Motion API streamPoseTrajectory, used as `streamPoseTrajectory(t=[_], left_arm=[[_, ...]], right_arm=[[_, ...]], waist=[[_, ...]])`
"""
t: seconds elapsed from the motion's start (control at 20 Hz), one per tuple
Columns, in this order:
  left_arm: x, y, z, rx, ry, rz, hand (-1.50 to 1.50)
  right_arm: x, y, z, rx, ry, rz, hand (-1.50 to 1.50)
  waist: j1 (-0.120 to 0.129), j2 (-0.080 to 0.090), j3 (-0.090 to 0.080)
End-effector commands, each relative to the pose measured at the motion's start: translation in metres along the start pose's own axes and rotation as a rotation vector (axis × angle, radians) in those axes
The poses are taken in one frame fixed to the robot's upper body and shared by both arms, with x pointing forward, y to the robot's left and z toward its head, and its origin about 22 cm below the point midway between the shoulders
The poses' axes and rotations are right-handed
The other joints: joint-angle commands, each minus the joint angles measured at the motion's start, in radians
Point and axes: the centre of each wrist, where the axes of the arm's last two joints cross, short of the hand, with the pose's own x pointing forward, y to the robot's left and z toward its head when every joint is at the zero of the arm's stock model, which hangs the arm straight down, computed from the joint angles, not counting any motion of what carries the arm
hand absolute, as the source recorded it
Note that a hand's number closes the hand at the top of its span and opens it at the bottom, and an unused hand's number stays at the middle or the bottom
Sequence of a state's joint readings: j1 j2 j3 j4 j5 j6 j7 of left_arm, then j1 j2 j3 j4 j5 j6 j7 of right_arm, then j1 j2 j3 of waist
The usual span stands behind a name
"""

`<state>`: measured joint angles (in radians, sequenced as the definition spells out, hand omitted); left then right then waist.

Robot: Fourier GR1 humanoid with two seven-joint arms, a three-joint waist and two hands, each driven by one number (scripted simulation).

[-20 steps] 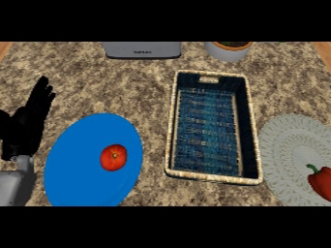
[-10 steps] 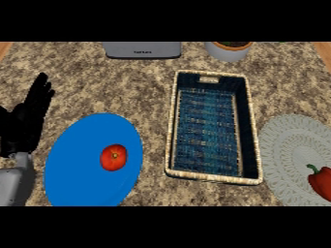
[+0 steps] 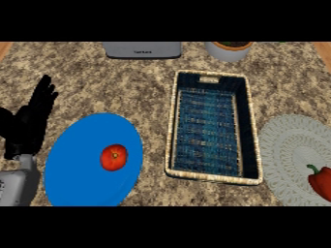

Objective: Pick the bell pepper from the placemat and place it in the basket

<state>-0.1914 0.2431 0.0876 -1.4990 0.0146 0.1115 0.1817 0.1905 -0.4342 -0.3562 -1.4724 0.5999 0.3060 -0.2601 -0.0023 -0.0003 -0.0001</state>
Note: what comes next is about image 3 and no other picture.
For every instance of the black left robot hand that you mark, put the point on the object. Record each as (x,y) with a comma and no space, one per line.
(23,126)

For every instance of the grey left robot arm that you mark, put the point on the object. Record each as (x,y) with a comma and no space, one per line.
(7,187)

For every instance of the white lace round placemat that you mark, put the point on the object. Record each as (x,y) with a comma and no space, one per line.
(296,151)

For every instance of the red bell pepper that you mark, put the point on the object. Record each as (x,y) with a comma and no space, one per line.
(325,184)

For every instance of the blue oval placemat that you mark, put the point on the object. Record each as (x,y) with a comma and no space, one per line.
(84,168)

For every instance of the wicker basket with blue lining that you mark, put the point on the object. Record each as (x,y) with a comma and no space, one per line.
(213,129)

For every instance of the red tomato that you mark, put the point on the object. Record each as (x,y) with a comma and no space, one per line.
(113,157)

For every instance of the grey appliance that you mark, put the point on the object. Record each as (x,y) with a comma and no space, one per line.
(143,50)

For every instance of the white plant pot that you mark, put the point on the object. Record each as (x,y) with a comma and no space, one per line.
(228,51)

